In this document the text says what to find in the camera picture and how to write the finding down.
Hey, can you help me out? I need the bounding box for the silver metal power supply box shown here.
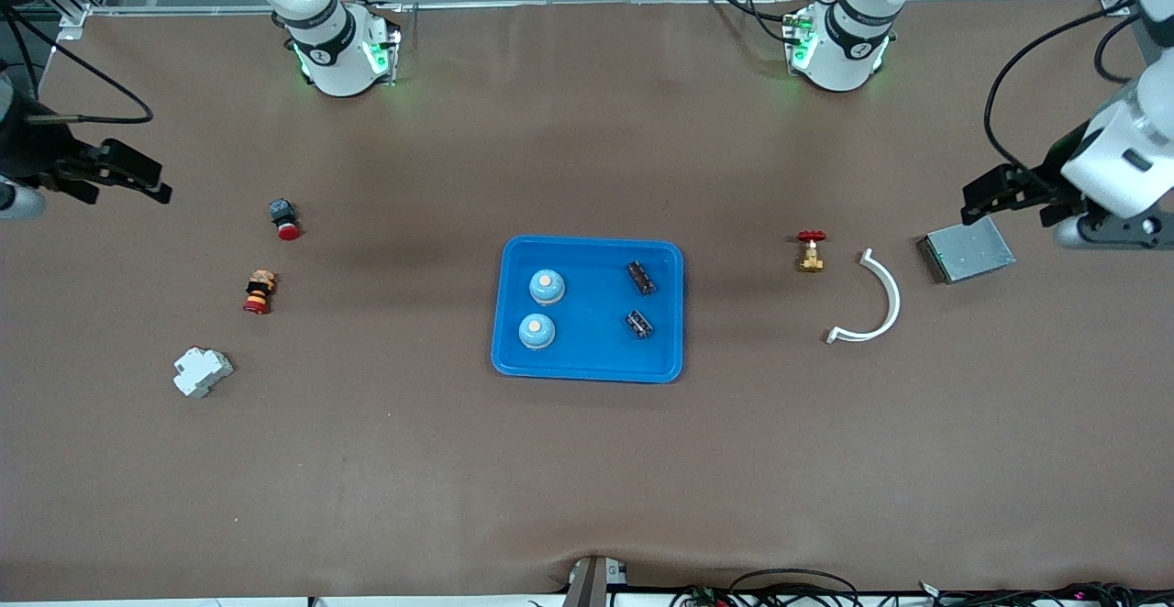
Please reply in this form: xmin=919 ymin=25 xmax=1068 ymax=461
xmin=918 ymin=215 xmax=1017 ymax=285

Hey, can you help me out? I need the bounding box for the white curved plastic clip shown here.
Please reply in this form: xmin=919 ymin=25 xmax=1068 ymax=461
xmin=825 ymin=248 xmax=902 ymax=345

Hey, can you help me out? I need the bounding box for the red button with black body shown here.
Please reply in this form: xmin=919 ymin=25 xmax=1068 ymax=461
xmin=268 ymin=199 xmax=303 ymax=242

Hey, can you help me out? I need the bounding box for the red yellow emergency stop button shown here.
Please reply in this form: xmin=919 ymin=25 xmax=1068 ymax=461
xmin=242 ymin=270 xmax=277 ymax=315

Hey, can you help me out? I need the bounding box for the white circuit breaker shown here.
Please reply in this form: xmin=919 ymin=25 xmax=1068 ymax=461
xmin=173 ymin=347 xmax=235 ymax=399

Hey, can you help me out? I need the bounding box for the blue plastic tray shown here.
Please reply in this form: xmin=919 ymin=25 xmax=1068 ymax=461
xmin=491 ymin=236 xmax=685 ymax=384

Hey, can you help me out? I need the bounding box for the brown table mat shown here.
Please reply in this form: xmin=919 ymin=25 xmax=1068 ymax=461
xmin=0 ymin=0 xmax=1174 ymax=601

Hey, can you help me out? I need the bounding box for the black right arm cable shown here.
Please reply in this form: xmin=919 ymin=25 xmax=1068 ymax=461
xmin=0 ymin=6 xmax=154 ymax=124

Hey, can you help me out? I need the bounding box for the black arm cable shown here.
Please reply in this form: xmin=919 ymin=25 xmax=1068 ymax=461
xmin=983 ymin=2 xmax=1143 ymax=182
xmin=0 ymin=6 xmax=154 ymax=124

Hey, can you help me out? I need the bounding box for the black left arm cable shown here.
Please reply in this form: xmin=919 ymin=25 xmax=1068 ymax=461
xmin=983 ymin=2 xmax=1143 ymax=182

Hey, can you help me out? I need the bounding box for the black cable bundle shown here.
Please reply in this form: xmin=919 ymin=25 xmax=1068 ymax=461
xmin=917 ymin=579 xmax=1174 ymax=607

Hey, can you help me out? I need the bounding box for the black looped cable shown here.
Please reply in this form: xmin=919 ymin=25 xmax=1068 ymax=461
xmin=729 ymin=568 xmax=863 ymax=607

